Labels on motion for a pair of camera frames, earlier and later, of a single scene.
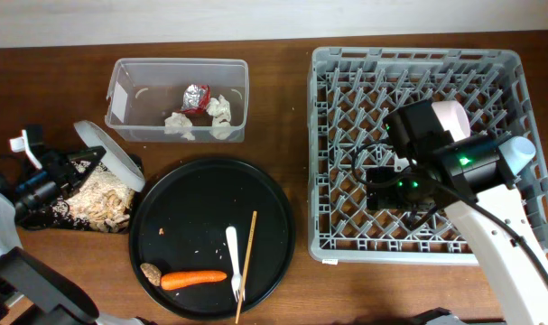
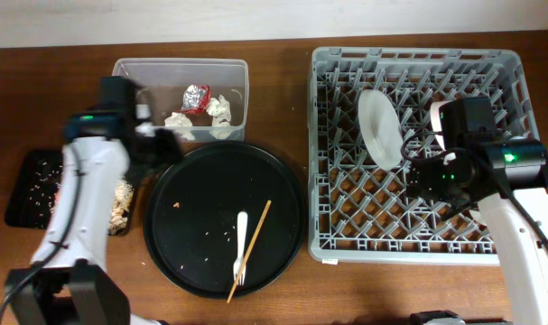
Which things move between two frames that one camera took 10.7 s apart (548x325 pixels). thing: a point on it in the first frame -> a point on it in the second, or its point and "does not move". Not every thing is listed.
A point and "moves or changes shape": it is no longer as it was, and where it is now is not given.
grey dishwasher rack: (352, 88) does not move
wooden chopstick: (246, 266) -> (260, 224)
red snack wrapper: (196, 97) does not move
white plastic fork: (236, 280) -> (242, 227)
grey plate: (116, 162) moves or changes shape
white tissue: (219, 108) does not move
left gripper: (66, 177) -> (152, 151)
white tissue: (178, 123) does not move
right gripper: (376, 200) -> (422, 180)
